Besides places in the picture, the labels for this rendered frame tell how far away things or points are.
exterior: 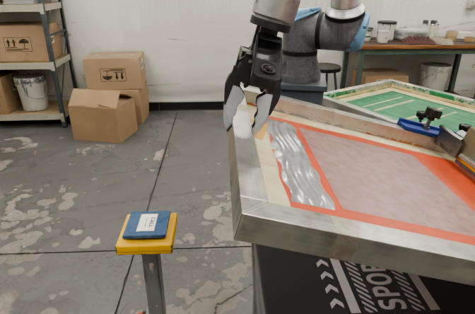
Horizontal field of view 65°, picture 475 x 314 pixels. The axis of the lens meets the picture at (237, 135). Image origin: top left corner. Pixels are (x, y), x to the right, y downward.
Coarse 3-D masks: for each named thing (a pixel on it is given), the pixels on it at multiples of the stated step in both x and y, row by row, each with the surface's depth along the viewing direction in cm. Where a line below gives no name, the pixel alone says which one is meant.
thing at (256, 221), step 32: (256, 96) 94; (352, 128) 99; (384, 128) 99; (256, 160) 57; (256, 192) 47; (256, 224) 43; (288, 224) 43; (320, 224) 45; (352, 224) 47; (320, 256) 45; (352, 256) 45; (384, 256) 46; (416, 256) 46; (448, 256) 46
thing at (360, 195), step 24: (336, 168) 71; (288, 192) 57; (336, 192) 62; (360, 192) 64; (384, 192) 67; (408, 192) 70; (432, 192) 73; (456, 192) 77; (360, 216) 57; (384, 216) 59; (408, 216) 61; (432, 216) 63; (456, 216) 66; (456, 240) 58
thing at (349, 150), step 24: (288, 120) 91; (312, 144) 80; (336, 144) 84; (360, 144) 89; (384, 144) 95; (360, 168) 75; (384, 168) 78; (408, 168) 83; (432, 168) 87; (456, 168) 92
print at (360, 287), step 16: (320, 272) 78; (336, 272) 78; (352, 272) 78; (368, 272) 78; (384, 272) 78; (400, 272) 78; (336, 288) 74; (352, 288) 74; (368, 288) 74; (384, 288) 74; (400, 288) 74; (416, 288) 74; (336, 304) 71; (352, 304) 71; (368, 304) 71; (384, 304) 71; (400, 304) 71; (416, 304) 71; (432, 304) 71
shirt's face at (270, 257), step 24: (264, 264) 80; (288, 264) 80; (312, 264) 80; (288, 288) 74; (312, 288) 74; (432, 288) 74; (456, 288) 74; (288, 312) 69; (312, 312) 69; (384, 312) 69; (408, 312) 69; (432, 312) 69; (456, 312) 69
